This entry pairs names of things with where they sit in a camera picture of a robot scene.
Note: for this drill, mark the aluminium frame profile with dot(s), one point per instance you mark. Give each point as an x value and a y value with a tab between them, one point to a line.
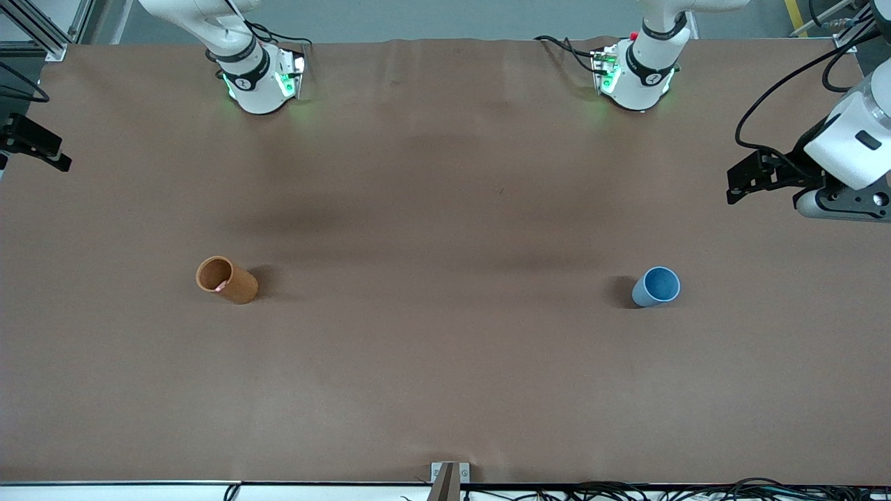
846	43
49	38

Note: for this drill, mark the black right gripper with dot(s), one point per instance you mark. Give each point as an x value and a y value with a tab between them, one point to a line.
24	136

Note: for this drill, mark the large table cover sheet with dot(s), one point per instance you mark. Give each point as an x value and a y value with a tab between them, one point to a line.
445	383

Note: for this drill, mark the blue cup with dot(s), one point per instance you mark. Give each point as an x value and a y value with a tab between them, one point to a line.
644	296

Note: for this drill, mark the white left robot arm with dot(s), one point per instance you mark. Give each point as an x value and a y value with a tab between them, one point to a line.
644	80

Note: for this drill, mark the grey metal mount bracket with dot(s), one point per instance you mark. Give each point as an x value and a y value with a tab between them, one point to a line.
437	472

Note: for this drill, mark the white table edge rail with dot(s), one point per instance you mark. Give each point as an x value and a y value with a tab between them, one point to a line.
104	492

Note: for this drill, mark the bamboo wooden cup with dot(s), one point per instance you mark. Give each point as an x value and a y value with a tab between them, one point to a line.
240	287

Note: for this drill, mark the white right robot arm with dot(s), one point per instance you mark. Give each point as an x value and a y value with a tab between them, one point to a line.
254	87

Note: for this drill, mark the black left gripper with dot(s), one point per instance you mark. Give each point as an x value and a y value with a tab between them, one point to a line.
798	165

